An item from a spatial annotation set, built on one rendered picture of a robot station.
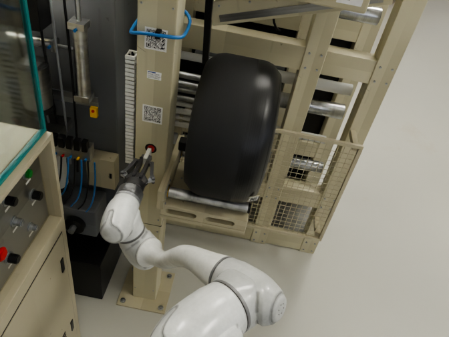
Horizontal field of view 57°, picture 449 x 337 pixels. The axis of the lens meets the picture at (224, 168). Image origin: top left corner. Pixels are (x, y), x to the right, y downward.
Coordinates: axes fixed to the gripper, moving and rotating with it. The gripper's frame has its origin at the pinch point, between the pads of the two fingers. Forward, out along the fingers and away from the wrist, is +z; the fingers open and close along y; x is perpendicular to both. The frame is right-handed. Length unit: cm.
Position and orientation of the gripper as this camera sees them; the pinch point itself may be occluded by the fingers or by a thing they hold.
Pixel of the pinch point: (147, 156)
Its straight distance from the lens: 163.1
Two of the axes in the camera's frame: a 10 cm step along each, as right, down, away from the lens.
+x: -1.5, 7.6, 6.3
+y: -9.8, -1.9, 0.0
